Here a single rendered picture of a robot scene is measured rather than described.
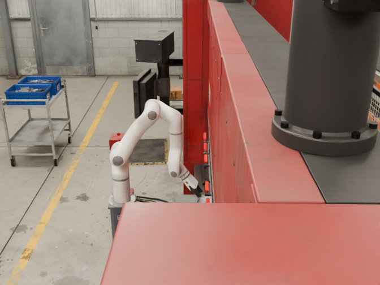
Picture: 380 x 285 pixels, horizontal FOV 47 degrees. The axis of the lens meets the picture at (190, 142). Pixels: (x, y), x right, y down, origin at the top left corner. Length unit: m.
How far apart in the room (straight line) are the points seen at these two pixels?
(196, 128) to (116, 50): 6.55
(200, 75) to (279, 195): 3.05
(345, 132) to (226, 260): 0.38
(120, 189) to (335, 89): 2.43
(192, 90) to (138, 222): 3.15
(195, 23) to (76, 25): 6.80
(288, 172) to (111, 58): 9.59
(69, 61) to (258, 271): 10.00
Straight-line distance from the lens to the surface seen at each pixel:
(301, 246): 0.56
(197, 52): 3.62
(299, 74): 0.80
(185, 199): 3.17
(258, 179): 0.70
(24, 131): 6.51
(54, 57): 10.48
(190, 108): 3.75
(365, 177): 0.75
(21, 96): 5.94
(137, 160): 6.01
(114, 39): 10.14
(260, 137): 0.85
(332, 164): 0.78
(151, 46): 3.79
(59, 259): 4.39
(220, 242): 0.56
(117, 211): 3.14
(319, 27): 0.77
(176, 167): 2.93
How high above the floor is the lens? 2.63
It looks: 24 degrees down
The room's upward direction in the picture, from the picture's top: straight up
